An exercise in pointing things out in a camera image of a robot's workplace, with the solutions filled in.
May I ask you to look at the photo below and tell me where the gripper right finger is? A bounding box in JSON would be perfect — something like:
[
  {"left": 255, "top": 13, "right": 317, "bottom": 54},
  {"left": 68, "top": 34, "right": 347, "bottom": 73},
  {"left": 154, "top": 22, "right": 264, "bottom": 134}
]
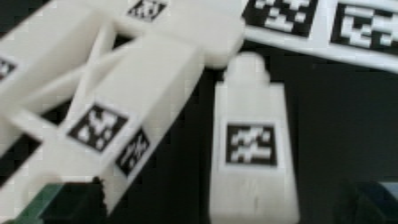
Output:
[{"left": 353, "top": 181, "right": 398, "bottom": 224}]

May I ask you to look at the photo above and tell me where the white marker base plate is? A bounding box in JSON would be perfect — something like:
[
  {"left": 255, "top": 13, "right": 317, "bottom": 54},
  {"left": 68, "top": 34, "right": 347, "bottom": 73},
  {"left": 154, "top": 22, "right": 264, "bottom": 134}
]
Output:
[{"left": 242, "top": 0, "right": 398, "bottom": 74}]

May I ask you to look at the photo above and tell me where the white chair back frame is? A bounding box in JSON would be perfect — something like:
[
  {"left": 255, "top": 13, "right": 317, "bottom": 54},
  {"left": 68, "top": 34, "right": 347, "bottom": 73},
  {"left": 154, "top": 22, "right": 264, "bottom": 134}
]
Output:
[{"left": 0, "top": 0, "right": 246, "bottom": 223}]

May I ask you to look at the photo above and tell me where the white chair leg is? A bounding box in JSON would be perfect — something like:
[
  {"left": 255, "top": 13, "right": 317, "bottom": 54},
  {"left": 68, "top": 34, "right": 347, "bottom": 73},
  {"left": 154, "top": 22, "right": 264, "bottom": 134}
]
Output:
[{"left": 210, "top": 52, "right": 301, "bottom": 224}]

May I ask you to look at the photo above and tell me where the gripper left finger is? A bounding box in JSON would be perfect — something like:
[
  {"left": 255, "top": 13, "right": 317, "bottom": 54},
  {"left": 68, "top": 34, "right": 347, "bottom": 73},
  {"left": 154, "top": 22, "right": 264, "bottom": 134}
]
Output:
[{"left": 11, "top": 178, "right": 107, "bottom": 224}]

